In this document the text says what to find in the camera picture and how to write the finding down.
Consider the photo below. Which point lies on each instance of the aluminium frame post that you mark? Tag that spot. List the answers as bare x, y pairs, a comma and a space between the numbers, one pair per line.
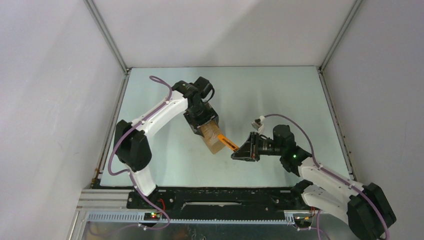
106, 34
348, 20

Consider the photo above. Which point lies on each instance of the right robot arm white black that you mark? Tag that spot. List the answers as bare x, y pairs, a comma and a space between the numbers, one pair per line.
364, 208

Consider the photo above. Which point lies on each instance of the left controller board with leds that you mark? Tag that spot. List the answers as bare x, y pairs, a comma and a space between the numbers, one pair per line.
152, 216

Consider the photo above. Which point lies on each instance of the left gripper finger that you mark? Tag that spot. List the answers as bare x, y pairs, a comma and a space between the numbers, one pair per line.
212, 115
195, 122

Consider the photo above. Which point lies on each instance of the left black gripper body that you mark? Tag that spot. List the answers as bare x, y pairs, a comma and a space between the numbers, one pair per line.
201, 113

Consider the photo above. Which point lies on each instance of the right aluminium frame post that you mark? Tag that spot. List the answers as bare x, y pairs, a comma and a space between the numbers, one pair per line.
348, 20

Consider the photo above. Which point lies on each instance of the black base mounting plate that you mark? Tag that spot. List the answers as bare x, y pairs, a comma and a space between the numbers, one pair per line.
223, 203

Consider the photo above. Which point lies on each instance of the right controller board with leds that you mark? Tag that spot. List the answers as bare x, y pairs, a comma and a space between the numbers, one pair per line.
303, 222

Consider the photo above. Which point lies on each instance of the left aluminium frame post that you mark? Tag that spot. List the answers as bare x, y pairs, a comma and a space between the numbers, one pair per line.
106, 34

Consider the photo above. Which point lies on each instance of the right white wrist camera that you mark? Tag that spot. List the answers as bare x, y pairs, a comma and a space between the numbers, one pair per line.
258, 124

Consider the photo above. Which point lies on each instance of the controller board with leds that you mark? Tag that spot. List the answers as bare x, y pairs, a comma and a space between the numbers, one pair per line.
303, 222
152, 216

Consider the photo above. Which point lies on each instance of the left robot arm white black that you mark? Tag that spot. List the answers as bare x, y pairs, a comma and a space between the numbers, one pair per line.
132, 138

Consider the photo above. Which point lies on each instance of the brown cardboard express box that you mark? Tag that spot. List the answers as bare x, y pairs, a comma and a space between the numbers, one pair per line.
211, 132

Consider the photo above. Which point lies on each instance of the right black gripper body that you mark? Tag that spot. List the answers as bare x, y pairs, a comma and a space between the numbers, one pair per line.
255, 143

